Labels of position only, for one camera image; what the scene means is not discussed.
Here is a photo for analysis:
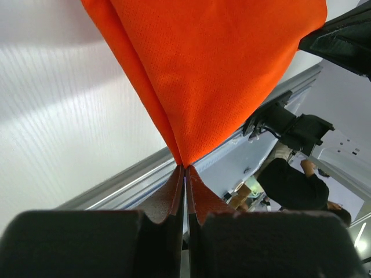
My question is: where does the person in black shirt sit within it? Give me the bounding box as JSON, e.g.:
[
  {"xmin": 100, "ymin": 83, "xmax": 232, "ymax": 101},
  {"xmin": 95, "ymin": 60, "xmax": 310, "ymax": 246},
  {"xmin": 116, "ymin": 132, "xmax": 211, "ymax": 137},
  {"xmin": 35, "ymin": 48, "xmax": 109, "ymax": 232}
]
[{"xmin": 256, "ymin": 158, "xmax": 351, "ymax": 227}]

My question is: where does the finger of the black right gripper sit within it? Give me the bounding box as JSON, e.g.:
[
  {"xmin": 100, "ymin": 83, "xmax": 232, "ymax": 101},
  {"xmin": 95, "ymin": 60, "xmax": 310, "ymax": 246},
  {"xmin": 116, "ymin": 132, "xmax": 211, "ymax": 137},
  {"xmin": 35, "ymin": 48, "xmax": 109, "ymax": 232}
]
[{"xmin": 299, "ymin": 2, "xmax": 370, "ymax": 78}]

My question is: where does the aluminium front mounting rail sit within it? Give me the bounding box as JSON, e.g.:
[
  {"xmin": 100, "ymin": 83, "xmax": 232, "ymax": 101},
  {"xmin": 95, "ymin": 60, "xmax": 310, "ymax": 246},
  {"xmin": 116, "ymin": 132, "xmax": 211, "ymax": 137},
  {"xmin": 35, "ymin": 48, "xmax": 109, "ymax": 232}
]
[{"xmin": 56, "ymin": 64, "xmax": 323, "ymax": 211}]

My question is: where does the orange t shirt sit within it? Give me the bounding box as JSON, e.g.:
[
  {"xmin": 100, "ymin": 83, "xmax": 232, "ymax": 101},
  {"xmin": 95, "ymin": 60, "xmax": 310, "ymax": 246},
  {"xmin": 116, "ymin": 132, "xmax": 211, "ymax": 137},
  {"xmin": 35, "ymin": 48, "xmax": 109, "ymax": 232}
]
[{"xmin": 82, "ymin": 1, "xmax": 328, "ymax": 166}]

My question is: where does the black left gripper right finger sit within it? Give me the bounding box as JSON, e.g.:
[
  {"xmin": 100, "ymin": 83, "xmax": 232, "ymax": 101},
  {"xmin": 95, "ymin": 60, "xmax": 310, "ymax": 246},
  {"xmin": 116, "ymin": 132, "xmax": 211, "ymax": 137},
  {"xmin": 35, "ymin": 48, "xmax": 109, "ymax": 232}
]
[{"xmin": 185, "ymin": 166, "xmax": 368, "ymax": 277}]

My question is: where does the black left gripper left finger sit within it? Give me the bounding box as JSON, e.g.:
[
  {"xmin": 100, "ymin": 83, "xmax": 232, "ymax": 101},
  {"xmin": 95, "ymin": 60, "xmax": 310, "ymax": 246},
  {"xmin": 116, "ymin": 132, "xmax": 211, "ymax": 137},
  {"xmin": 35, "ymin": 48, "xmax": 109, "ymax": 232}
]
[{"xmin": 1, "ymin": 166, "xmax": 184, "ymax": 277}]

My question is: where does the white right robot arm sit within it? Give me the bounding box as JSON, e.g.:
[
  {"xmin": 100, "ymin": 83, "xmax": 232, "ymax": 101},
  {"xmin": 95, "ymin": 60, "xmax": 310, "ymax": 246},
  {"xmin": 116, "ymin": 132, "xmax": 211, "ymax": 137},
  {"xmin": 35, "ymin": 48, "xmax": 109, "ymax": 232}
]
[{"xmin": 242, "ymin": 1, "xmax": 370, "ymax": 156}]

